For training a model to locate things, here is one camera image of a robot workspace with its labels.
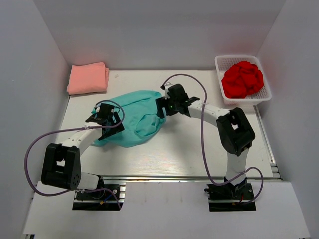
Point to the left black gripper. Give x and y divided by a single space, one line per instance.
111 129

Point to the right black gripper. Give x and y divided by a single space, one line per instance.
160 107

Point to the teal t shirt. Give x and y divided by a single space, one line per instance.
141 122

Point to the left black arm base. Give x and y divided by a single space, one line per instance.
100 201

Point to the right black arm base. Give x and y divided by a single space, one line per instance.
222 199

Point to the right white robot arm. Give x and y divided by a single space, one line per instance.
235 132

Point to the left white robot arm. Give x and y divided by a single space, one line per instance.
62 161

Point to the folded pink t shirt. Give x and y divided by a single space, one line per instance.
91 78

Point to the white plastic basket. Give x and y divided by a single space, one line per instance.
224 62

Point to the crumpled red t shirt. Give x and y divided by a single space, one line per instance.
241 80

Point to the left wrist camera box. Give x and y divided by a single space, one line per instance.
105 111

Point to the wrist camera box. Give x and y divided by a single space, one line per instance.
105 111
175 92

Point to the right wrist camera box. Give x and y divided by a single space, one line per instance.
175 92

